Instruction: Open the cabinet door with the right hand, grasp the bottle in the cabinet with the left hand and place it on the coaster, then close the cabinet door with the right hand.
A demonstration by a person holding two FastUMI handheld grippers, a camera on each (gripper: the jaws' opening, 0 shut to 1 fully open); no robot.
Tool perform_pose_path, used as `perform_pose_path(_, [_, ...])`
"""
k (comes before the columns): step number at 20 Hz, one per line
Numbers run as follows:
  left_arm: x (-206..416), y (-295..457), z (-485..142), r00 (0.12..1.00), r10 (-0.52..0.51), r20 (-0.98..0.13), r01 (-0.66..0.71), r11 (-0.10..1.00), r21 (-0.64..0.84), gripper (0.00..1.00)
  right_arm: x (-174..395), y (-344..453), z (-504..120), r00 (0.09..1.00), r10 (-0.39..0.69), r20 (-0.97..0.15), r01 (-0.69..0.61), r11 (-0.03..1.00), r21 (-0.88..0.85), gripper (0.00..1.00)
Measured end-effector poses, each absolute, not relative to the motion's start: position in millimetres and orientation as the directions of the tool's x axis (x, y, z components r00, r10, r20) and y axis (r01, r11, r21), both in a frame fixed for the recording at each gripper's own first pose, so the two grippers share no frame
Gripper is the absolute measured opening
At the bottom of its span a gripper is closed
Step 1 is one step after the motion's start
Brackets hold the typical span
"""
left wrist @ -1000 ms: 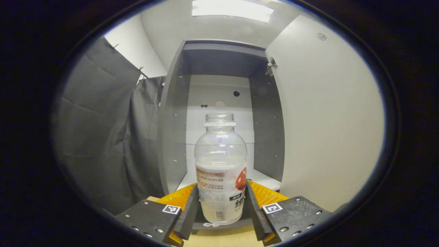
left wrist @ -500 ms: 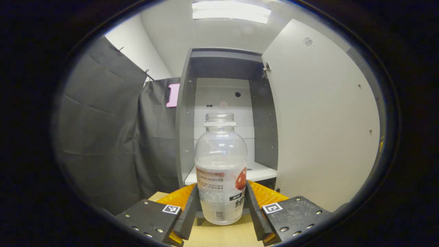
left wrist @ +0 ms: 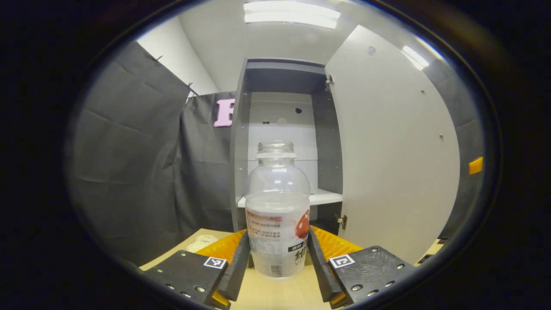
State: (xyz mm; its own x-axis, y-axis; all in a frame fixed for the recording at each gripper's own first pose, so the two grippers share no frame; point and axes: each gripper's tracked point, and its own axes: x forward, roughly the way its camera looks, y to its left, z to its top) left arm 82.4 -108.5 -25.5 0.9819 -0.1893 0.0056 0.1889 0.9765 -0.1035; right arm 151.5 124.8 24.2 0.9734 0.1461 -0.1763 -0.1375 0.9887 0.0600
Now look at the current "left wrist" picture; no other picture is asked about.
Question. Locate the clear plastic bottle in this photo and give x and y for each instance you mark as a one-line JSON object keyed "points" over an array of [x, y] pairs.
{"points": [[277, 206]]}

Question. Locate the black backdrop cloth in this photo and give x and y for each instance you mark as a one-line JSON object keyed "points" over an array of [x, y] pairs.
{"points": [[129, 163]]}

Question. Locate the cream plush toy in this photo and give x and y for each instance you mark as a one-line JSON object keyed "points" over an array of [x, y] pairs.
{"points": [[202, 243]]}

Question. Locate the large ceiling light panel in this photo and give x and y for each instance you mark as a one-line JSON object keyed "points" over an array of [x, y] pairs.
{"points": [[292, 13]]}

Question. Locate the white cabinet door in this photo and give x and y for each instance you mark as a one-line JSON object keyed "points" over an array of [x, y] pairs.
{"points": [[387, 163]]}

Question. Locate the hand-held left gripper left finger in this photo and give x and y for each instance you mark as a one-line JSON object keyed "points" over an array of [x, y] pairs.
{"points": [[239, 271]]}

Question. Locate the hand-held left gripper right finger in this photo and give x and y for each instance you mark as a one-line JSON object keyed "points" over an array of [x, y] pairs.
{"points": [[320, 271]]}

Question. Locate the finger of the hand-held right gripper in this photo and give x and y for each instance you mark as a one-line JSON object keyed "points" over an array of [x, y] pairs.
{"points": [[475, 165]]}

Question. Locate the black table clamp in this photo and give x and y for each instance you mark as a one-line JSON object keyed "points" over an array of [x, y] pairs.
{"points": [[442, 240]]}

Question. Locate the metal door hinge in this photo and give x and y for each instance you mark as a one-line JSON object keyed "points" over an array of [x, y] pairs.
{"points": [[342, 221], [329, 82]]}

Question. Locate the grey white cabinet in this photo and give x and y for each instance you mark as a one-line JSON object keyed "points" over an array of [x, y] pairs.
{"points": [[284, 82]]}

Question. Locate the side ceiling light panel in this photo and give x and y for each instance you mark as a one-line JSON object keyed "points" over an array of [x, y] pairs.
{"points": [[415, 57]]}

